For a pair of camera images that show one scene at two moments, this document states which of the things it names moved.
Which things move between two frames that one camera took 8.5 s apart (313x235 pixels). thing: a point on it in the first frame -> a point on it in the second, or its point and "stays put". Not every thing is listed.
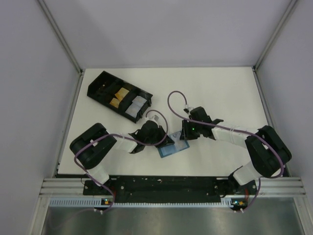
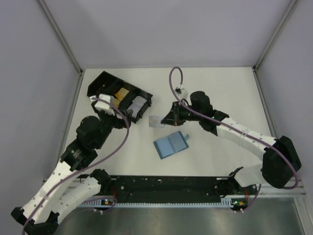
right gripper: (185, 130) -> (175, 114)
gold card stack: (122, 93) stays put
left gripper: (161, 139) -> (120, 120)
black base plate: (173, 189) stays put
